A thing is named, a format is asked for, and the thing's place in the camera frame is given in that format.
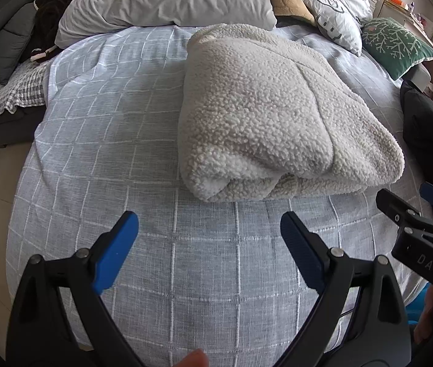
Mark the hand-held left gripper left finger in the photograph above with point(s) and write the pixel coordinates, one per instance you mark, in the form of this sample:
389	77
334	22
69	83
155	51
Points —
116	252

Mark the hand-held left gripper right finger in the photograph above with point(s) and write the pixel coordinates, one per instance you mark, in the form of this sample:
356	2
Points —
302	254

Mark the white fleece blanket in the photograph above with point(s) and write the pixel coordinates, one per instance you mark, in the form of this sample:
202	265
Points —
270	114

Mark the person's right hand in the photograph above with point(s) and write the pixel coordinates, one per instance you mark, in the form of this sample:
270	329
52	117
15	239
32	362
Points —
428	313

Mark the person's left hand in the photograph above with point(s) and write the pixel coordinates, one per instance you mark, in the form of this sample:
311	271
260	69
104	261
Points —
191	359

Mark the black cushion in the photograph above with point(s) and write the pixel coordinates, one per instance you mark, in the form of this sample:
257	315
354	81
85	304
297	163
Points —
426	122

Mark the grey grid duvet cover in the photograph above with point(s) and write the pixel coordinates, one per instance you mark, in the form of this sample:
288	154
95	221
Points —
124	160

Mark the green branch print pillow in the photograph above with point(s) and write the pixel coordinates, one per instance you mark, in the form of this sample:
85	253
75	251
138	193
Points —
396	44

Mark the dark bench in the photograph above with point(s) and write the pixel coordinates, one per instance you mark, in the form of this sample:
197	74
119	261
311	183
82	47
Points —
10	124

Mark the grey checked cloth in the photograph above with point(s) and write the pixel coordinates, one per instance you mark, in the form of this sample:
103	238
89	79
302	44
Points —
14	91

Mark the white cartoon print pillow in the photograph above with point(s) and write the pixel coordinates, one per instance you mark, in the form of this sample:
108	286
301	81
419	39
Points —
335	7

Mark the dark grey puffer jacket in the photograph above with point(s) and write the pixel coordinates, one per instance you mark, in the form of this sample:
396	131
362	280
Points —
2	42

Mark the black fuzzy garment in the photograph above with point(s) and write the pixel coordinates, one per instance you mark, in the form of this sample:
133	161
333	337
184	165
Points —
54	15

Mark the grey pillow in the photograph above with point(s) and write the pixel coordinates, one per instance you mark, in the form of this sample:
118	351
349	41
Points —
170	4

